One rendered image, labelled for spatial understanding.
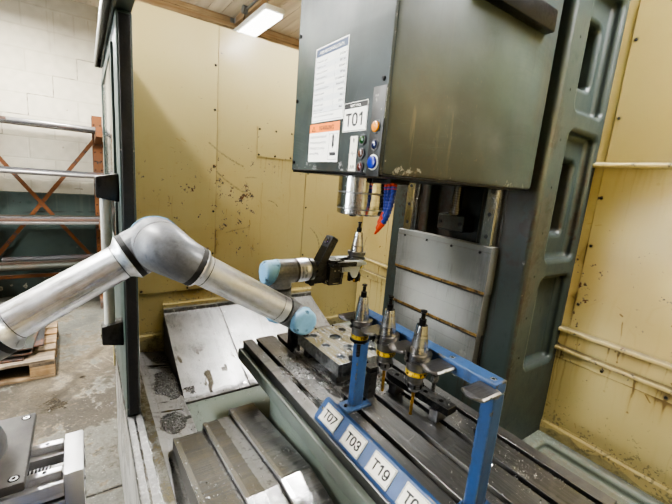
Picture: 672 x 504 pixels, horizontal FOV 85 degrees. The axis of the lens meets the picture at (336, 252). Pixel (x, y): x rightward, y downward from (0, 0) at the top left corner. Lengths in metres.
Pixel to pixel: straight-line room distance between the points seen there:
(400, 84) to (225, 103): 1.34
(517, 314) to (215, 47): 1.81
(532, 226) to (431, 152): 0.55
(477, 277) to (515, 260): 0.14
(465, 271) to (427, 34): 0.85
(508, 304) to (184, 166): 1.59
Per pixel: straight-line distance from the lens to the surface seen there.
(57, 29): 5.53
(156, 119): 2.01
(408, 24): 0.94
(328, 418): 1.15
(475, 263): 1.45
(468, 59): 1.09
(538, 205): 1.39
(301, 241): 2.31
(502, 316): 1.47
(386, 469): 1.01
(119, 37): 1.26
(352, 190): 1.16
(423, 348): 0.89
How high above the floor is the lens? 1.60
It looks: 11 degrees down
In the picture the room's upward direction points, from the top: 5 degrees clockwise
